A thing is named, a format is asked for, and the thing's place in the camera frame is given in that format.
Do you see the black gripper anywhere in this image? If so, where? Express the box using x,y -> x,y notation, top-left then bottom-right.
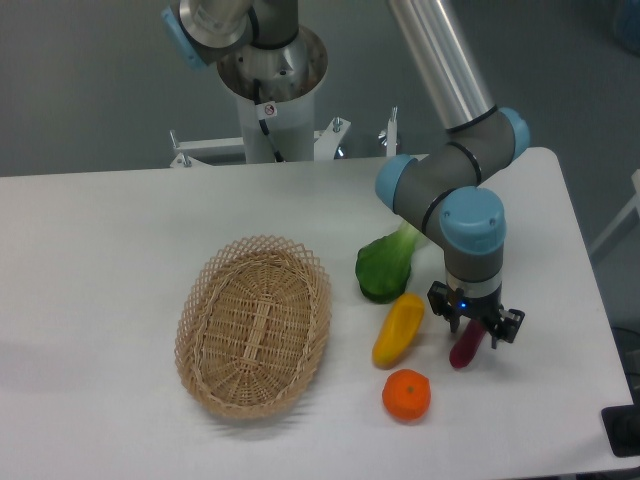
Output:
427,281 -> 525,349

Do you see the purple sweet potato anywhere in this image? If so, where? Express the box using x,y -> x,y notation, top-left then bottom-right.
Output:
449,319 -> 486,370

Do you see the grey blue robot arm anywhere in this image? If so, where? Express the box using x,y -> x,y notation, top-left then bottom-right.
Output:
161,1 -> 530,343

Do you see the yellow mango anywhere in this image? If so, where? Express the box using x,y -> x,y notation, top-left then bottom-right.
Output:
372,293 -> 425,369

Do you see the orange tangerine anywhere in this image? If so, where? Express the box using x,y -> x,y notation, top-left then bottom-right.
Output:
382,369 -> 431,422

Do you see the green bok choy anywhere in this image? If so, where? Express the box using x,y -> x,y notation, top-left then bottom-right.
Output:
355,221 -> 426,304

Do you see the black device at edge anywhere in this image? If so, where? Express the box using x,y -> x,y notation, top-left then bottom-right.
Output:
601,405 -> 639,458

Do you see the woven wicker basket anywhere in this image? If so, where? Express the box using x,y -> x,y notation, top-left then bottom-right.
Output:
174,235 -> 332,420

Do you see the blue object top right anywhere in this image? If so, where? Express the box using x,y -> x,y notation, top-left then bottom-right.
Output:
613,0 -> 639,54

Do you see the white frame right edge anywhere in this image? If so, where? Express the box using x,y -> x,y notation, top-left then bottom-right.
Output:
588,170 -> 639,263

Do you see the white metal base frame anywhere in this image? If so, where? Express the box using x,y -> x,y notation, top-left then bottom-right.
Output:
169,105 -> 401,168

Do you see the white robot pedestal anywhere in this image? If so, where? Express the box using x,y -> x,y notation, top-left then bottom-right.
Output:
217,26 -> 328,164

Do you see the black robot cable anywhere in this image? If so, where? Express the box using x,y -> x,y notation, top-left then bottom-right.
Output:
252,79 -> 285,164

